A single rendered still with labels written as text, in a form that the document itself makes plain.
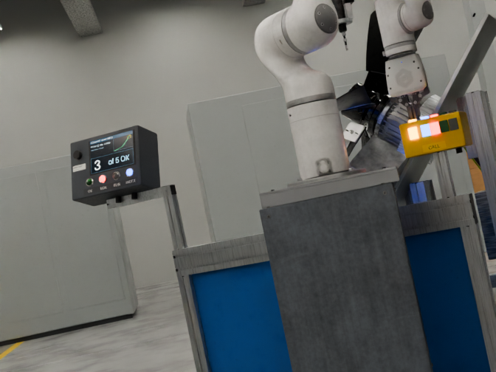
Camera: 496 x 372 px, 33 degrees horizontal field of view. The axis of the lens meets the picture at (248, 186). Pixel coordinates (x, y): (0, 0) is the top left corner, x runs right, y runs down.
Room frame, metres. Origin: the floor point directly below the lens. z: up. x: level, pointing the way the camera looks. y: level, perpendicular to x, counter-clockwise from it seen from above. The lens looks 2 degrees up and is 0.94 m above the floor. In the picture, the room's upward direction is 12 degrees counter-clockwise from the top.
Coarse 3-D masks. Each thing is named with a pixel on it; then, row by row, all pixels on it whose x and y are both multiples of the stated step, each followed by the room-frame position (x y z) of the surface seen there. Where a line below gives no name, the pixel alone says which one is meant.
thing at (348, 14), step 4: (344, 0) 2.65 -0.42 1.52; (348, 0) 2.65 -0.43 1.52; (352, 0) 2.65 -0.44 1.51; (344, 4) 2.66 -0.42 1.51; (348, 4) 2.66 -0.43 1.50; (344, 8) 2.67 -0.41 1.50; (348, 8) 2.65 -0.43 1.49; (348, 12) 2.65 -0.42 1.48; (348, 16) 2.65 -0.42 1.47; (352, 16) 2.66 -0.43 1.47; (340, 20) 2.63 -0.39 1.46; (344, 20) 2.63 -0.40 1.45; (348, 20) 2.64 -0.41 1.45
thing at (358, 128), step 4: (348, 124) 2.78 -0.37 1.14; (352, 124) 2.77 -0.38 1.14; (356, 124) 2.75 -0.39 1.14; (348, 128) 2.77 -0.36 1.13; (352, 128) 2.76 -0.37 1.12; (356, 128) 2.74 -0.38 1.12; (360, 128) 2.72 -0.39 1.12; (364, 128) 2.71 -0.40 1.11; (344, 132) 2.78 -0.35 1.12; (348, 132) 2.76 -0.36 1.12; (356, 132) 2.73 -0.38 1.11; (360, 132) 2.71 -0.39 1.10; (344, 136) 2.77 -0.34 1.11; (348, 136) 2.75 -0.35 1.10; (352, 136) 2.74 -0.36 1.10; (356, 136) 2.72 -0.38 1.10; (352, 140) 2.73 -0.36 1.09; (356, 140) 2.71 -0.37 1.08
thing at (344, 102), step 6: (354, 90) 2.41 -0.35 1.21; (360, 90) 2.43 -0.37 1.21; (342, 96) 2.42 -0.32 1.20; (348, 96) 2.45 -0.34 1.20; (354, 96) 2.47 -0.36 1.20; (360, 96) 2.49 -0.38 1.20; (366, 96) 2.51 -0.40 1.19; (342, 102) 2.49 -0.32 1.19; (348, 102) 2.52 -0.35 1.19; (354, 102) 2.55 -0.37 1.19; (360, 102) 2.57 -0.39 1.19; (366, 102) 2.59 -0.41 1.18; (342, 108) 2.61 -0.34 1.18
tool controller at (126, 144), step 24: (72, 144) 2.65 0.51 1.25; (96, 144) 2.61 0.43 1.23; (120, 144) 2.56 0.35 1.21; (144, 144) 2.56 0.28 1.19; (72, 168) 2.64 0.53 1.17; (120, 168) 2.55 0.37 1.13; (144, 168) 2.54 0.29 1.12; (72, 192) 2.62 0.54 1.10; (96, 192) 2.58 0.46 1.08; (120, 192) 2.57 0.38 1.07
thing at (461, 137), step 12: (420, 120) 2.18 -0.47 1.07; (432, 120) 2.16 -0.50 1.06; (408, 132) 2.19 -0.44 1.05; (420, 132) 2.18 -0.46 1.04; (444, 132) 2.15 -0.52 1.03; (456, 132) 2.14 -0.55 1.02; (468, 132) 2.19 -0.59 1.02; (408, 144) 2.20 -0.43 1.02; (420, 144) 2.18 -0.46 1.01; (432, 144) 2.17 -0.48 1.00; (444, 144) 2.16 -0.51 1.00; (456, 144) 2.14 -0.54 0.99; (468, 144) 2.17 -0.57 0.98; (408, 156) 2.20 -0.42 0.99
